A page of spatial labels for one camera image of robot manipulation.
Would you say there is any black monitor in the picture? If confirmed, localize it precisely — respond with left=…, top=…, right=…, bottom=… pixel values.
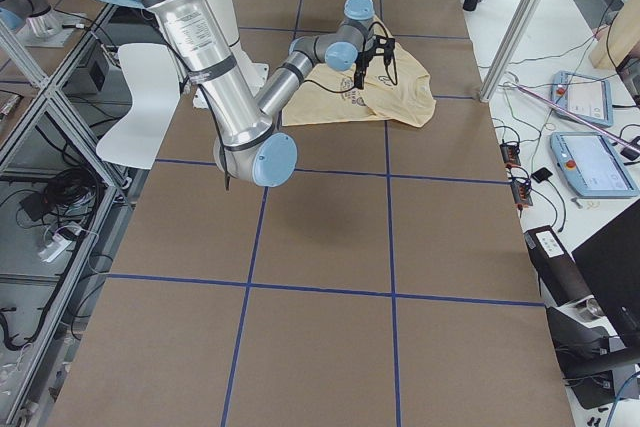
left=573, top=202, right=640, bottom=346

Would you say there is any aluminium frame post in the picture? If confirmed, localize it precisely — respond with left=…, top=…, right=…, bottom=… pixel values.
left=478, top=0, right=541, bottom=103

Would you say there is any metal stick green handle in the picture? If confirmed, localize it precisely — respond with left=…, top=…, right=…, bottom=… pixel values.
left=506, top=82, right=640, bottom=155

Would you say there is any blue teach pendant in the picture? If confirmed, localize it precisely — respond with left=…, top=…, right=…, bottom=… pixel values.
left=550, top=71, right=613, bottom=127
left=550, top=132, right=639, bottom=199

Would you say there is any white chair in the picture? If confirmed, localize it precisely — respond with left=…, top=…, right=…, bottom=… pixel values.
left=96, top=43, right=180, bottom=170

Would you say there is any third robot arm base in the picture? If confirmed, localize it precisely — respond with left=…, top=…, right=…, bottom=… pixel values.
left=1, top=0, right=71, bottom=48

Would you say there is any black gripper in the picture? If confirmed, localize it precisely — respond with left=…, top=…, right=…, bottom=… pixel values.
left=353, top=49, right=376, bottom=89

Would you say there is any near blue teach pendant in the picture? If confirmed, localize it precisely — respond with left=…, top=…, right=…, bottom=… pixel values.
left=550, top=132, right=639, bottom=199

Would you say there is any cream yellow long-sleeve shirt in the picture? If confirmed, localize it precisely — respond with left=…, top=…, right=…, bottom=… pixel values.
left=282, top=44, right=436, bottom=128

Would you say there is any far blue teach pendant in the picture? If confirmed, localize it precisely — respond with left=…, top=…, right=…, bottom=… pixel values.
left=550, top=71, right=613, bottom=127

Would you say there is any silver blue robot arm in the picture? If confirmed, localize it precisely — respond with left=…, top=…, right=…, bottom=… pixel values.
left=98, top=0, right=376, bottom=187

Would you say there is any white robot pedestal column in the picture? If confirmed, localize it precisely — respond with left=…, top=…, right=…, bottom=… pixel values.
left=207, top=0, right=269, bottom=95

